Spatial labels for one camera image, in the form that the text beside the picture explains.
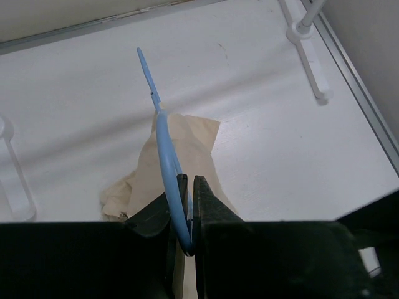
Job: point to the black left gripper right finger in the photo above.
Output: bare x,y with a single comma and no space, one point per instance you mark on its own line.
278,259

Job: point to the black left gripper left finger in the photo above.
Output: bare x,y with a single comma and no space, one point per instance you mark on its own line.
137,258

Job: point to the blue wire hanger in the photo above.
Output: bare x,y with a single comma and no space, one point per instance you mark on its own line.
181,207

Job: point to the beige trousers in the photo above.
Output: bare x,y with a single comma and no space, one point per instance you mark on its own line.
193,139

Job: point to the aluminium side rail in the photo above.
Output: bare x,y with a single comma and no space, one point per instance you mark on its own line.
356,85

